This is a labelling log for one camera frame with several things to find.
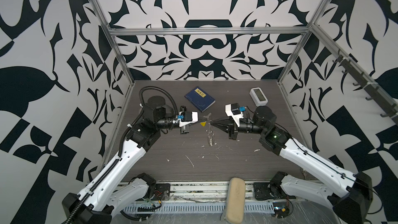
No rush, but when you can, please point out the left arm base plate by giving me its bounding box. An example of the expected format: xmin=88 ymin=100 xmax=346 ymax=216
xmin=152 ymin=183 xmax=171 ymax=201

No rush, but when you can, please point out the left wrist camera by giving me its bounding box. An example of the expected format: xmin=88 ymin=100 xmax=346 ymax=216
xmin=177 ymin=106 xmax=199 ymax=128

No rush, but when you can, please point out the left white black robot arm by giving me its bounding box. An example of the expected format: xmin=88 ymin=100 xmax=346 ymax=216
xmin=62 ymin=95 xmax=199 ymax=224

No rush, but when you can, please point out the small circuit board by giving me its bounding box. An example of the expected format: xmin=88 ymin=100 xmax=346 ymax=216
xmin=272 ymin=200 xmax=294 ymax=219

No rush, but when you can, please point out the blue book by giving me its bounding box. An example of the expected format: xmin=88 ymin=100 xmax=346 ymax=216
xmin=184 ymin=87 xmax=216 ymax=113

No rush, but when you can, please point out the wall hook rack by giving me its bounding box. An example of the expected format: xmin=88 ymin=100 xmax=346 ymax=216
xmin=332 ymin=49 xmax=398 ymax=119

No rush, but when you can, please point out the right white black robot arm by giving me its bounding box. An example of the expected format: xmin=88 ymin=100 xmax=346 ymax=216
xmin=211 ymin=104 xmax=373 ymax=224

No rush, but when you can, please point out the black corrugated cable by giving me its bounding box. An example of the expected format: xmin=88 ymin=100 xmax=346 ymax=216
xmin=63 ymin=86 xmax=178 ymax=224

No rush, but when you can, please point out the beige pencil case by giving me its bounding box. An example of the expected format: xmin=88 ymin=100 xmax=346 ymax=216
xmin=221 ymin=177 xmax=246 ymax=224

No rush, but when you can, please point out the white digital clock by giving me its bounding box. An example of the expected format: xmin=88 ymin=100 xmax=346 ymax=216
xmin=249 ymin=87 xmax=268 ymax=107

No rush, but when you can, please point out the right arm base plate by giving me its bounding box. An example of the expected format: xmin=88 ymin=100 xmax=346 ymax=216
xmin=253 ymin=182 xmax=280 ymax=201

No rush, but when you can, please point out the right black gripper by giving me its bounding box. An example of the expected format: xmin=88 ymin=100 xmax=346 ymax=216
xmin=214 ymin=114 xmax=269 ymax=141

